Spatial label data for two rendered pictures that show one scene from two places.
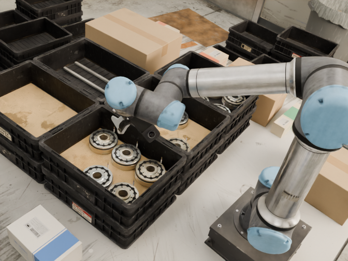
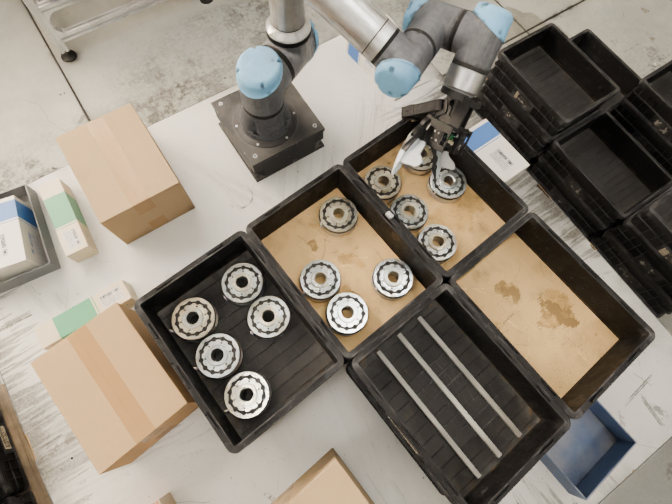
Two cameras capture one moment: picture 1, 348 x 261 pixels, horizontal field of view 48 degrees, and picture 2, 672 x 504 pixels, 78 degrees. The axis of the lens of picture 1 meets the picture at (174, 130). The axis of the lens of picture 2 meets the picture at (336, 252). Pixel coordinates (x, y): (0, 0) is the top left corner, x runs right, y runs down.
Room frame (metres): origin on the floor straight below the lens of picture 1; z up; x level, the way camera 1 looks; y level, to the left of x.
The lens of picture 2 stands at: (1.47, 0.10, 1.86)
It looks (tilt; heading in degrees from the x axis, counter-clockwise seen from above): 71 degrees down; 195
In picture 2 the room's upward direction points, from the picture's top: 8 degrees clockwise
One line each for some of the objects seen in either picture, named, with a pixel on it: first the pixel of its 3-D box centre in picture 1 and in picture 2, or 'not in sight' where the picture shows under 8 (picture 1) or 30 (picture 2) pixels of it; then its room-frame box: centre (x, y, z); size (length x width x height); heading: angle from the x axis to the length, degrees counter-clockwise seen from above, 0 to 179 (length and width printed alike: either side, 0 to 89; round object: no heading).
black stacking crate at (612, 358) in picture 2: (34, 109); (538, 312); (1.09, 0.53, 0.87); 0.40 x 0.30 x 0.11; 61
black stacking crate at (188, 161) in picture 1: (165, 122); (341, 261); (1.16, 0.04, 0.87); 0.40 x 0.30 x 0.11; 61
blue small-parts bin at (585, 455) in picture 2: not in sight; (580, 443); (1.33, 0.77, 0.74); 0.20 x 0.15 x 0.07; 151
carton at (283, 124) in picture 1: (289, 119); (89, 315); (1.52, -0.54, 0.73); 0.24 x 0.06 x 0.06; 146
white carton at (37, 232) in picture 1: (45, 243); (487, 158); (0.63, 0.32, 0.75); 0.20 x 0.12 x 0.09; 58
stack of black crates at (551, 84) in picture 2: not in sight; (531, 107); (0.01, 0.51, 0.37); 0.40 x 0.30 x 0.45; 56
